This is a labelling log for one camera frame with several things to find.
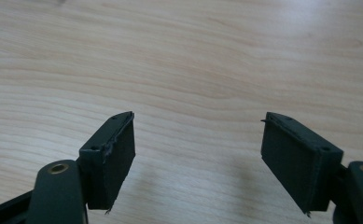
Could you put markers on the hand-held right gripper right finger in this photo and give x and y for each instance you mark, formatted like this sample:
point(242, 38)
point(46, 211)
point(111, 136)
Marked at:
point(297, 161)

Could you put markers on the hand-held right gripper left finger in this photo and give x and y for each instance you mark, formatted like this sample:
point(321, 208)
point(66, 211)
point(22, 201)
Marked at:
point(107, 161)

